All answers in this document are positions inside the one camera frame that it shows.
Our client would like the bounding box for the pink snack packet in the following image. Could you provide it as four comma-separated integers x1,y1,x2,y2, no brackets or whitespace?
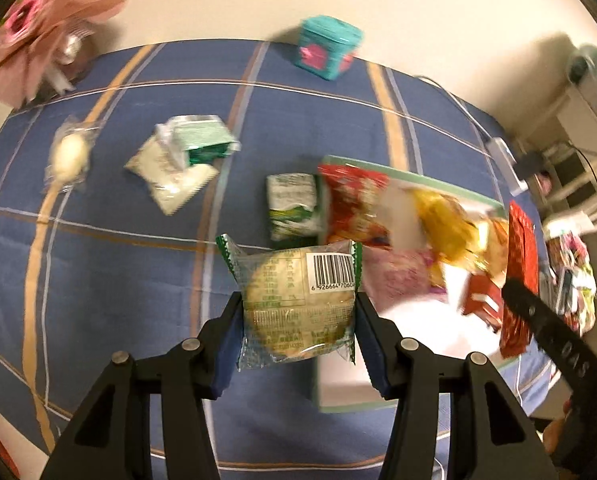
362,246,448,313

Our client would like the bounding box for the cream snack packet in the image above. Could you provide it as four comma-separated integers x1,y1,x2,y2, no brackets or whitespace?
125,136,219,216

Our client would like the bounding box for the blue plaid tablecloth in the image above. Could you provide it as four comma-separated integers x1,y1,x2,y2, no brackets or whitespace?
0,40,510,451

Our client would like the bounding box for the green bean biscuit packet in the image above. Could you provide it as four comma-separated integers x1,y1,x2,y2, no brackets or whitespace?
266,174,321,243

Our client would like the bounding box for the teal rimmed white tray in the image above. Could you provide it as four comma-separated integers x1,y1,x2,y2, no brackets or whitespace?
311,154,535,415

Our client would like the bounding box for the yellow soft bread packet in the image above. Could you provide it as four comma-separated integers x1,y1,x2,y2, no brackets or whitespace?
413,190,481,271

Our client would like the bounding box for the orange yellow cake packet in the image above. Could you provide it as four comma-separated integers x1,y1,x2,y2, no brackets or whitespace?
475,217,509,287

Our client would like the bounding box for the clear wrapped white ball snack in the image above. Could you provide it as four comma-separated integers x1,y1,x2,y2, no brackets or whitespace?
44,116,102,193

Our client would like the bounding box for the dark red boxy packet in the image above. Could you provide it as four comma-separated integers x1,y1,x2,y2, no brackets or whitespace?
461,274,504,333

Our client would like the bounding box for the green white snack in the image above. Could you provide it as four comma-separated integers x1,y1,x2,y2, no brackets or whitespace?
154,115,241,170

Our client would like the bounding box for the person's hand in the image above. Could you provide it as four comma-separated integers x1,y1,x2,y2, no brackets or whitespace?
542,398,573,455

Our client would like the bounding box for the colourful trinkets pile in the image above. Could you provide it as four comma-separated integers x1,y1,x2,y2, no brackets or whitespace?
547,233,597,336

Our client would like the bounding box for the red festive snack packet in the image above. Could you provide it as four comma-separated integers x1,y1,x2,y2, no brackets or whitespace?
319,164,389,247

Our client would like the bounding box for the pink flower bouquet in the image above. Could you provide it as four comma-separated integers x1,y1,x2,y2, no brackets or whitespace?
0,0,126,110

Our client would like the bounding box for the white shelf unit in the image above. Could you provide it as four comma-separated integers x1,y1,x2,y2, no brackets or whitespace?
516,44,597,240

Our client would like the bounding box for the black power adapter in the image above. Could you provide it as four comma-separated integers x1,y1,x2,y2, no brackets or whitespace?
513,151,545,181

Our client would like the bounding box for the white power strip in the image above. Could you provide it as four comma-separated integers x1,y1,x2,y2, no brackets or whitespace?
485,138,528,196

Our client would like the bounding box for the teal toy house box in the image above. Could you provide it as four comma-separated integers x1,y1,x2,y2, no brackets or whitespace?
294,15,363,80

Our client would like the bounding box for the round green cake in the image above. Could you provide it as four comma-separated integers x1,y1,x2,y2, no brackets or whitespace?
217,234,363,370

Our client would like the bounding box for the red gold patterned packet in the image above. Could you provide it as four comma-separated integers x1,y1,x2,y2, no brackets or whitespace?
499,200,539,359

